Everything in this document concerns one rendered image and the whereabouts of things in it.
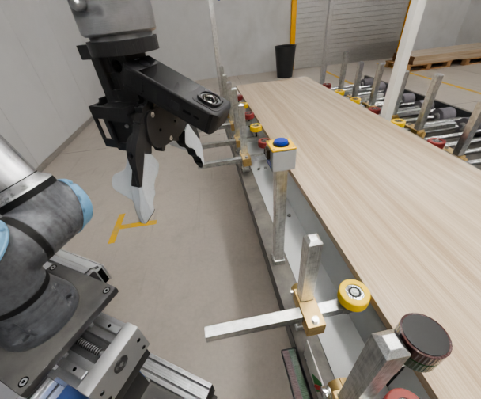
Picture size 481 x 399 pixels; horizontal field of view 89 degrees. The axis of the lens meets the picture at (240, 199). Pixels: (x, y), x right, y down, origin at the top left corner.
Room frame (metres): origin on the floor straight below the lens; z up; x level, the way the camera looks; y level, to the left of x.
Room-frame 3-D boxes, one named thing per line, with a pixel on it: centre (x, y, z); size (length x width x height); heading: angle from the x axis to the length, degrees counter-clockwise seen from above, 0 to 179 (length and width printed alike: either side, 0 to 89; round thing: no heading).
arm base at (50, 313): (0.30, 0.46, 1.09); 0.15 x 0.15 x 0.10
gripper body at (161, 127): (0.32, 0.11, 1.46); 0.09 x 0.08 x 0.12; 64
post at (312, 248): (0.38, -0.16, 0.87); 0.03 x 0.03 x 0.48; 6
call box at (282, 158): (0.64, -0.13, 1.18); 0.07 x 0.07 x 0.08; 6
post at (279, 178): (0.64, -0.13, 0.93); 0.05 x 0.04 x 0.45; 6
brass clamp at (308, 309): (0.36, -0.16, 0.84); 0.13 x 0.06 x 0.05; 6
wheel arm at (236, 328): (0.33, -0.09, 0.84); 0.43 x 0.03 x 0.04; 96
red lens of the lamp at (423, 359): (0.14, -0.23, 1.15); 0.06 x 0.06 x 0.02
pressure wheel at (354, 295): (0.35, -0.28, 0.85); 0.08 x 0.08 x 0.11
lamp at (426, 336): (0.14, -0.23, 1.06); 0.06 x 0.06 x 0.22; 6
